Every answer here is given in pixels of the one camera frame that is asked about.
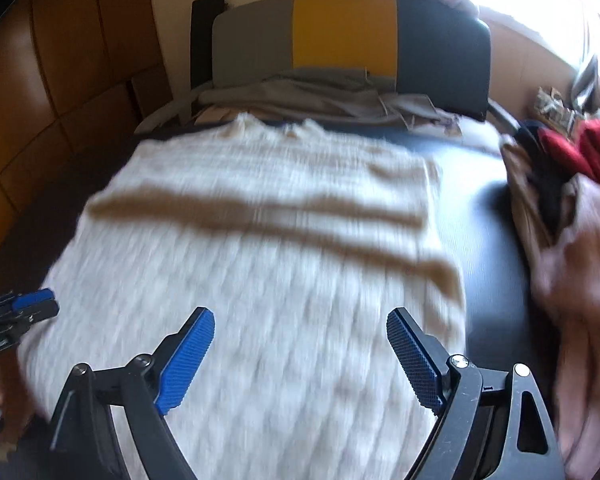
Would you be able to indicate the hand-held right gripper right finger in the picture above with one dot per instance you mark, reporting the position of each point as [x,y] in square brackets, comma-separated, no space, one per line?
[415,360]

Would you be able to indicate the wooden wardrobe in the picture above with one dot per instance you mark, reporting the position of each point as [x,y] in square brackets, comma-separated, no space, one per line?
[65,85]

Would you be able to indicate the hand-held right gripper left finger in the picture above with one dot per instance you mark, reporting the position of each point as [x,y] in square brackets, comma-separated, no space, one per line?
[185,360]

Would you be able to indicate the cream knitted sweater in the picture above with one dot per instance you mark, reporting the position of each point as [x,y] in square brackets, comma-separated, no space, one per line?
[260,260]

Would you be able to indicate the bright window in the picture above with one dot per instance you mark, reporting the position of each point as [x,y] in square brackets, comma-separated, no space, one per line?
[535,0]

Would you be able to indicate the dark navy garment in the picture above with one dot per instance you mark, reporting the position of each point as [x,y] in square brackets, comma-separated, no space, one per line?
[547,185]

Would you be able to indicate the beige garment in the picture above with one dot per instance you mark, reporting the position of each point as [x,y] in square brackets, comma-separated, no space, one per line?
[522,195]

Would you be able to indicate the grey garment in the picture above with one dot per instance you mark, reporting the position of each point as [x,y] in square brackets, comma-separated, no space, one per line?
[305,92]

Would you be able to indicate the tricolour backrest armchair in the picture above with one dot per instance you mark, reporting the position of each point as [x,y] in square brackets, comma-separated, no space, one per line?
[345,30]

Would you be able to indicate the dark red garment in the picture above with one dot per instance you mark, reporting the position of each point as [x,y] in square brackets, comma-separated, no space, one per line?
[585,152]

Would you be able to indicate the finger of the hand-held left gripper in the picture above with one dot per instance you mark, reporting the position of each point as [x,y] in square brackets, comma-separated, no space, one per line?
[10,327]
[32,299]

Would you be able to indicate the black rolled mat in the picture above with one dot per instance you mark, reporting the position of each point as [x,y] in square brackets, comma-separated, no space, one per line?
[206,40]

